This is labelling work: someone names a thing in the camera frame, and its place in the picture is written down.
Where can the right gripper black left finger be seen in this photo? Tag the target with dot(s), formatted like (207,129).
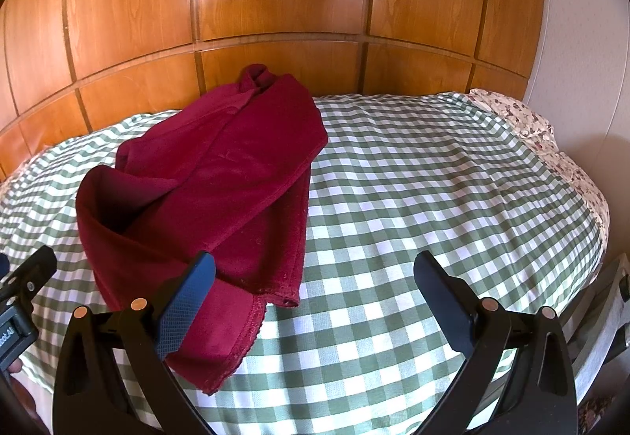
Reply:
(89,394)

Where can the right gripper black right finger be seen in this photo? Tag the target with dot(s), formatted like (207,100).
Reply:
(539,396)

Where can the dark red knit garment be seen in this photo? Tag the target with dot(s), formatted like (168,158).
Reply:
(228,175)

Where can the green white checkered bedspread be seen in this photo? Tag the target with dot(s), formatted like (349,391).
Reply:
(361,354)

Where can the floral patterned bed sheet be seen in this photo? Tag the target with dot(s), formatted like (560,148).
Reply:
(538,134)

